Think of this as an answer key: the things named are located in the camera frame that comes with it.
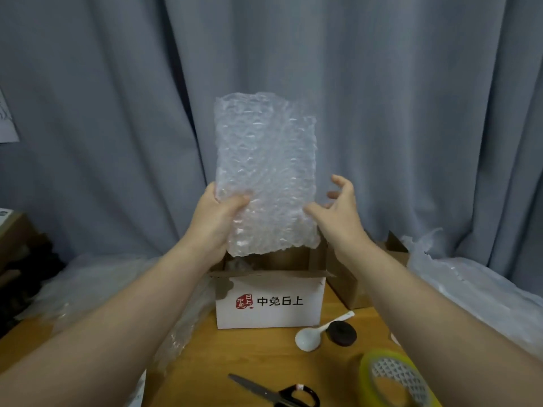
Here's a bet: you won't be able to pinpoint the person's right hand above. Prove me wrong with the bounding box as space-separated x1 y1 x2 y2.
303 174 375 257

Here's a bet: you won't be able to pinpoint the person's left hand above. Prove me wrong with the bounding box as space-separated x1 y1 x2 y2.
182 182 251 267

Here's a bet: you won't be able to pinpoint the clear bubble wrap sheet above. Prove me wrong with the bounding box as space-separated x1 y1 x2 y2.
213 92 322 257

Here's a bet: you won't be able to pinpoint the person's right forearm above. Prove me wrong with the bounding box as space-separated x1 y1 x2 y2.
335 236 543 407

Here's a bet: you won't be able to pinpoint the person's left forearm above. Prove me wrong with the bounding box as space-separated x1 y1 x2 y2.
0 241 219 407

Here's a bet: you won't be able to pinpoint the brown cardboard box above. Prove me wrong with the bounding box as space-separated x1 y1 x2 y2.
324 230 410 310

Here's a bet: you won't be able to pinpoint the white cardboard box red label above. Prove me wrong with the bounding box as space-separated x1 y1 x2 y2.
208 238 336 330

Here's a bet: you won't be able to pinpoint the black round disc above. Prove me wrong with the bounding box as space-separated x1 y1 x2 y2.
327 321 358 347

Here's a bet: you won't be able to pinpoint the grey curtain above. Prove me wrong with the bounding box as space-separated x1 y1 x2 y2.
0 0 543 302

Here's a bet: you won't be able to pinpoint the white ceramic spoon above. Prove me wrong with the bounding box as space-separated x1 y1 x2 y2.
295 310 355 352

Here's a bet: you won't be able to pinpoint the crumpled bubble wrap pile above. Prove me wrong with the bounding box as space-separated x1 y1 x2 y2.
16 253 218 378

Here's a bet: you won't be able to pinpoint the yellow adhesive tape roll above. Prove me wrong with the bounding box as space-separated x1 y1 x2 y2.
358 349 442 407

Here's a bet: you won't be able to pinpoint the white plastic foam sheet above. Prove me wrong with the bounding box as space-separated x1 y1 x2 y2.
400 227 543 361

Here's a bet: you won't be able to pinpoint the dark cloth bundle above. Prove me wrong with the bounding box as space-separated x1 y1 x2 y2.
0 243 67 338

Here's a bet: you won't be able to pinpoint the brown carton with white label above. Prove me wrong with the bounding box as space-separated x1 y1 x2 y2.
0 207 44 274

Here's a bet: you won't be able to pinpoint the black handled scissors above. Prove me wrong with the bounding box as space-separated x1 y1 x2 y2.
228 374 321 407

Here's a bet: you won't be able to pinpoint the white paper sheet on wall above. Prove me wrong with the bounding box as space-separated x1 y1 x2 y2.
0 88 20 144

